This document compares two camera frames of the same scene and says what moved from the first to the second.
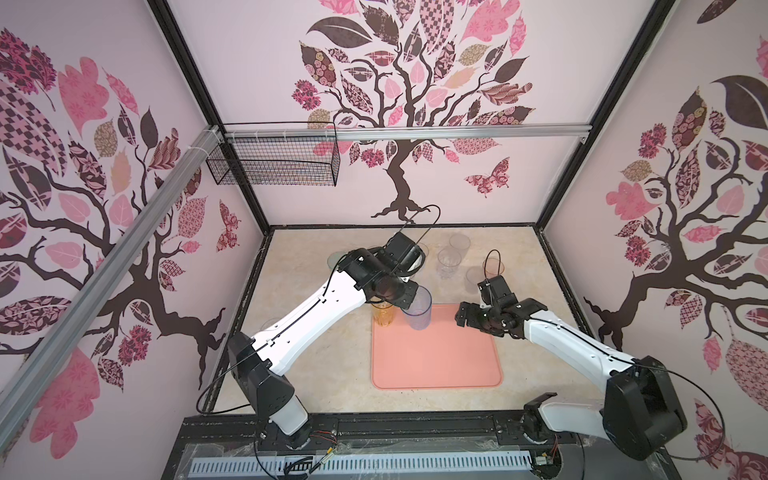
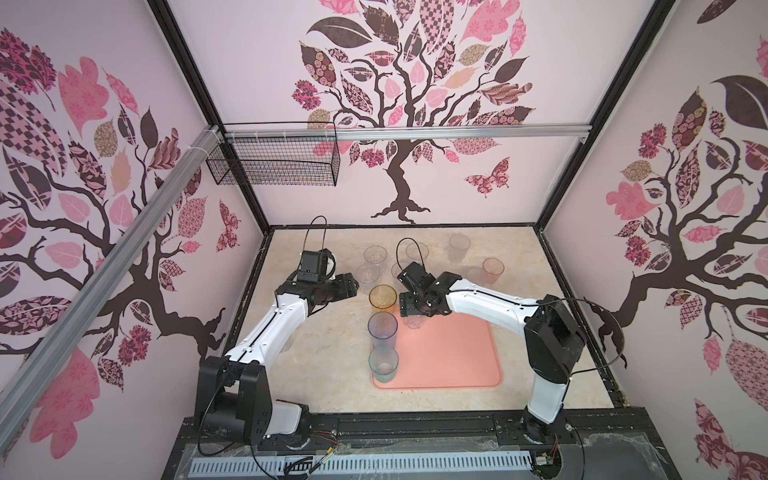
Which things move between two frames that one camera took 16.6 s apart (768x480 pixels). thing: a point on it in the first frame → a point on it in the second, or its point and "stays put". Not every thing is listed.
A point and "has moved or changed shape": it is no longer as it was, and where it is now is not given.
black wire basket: (312, 160) stays put
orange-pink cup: (493, 267) stays put
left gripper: (403, 299) → (346, 287)
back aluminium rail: (411, 132) stays put
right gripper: (471, 316) → (405, 305)
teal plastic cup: (333, 259) → (383, 362)
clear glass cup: (474, 276) stays put
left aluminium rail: (28, 384) stays put
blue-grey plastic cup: (419, 311) has moved or changed shape
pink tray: (443, 355) stays put
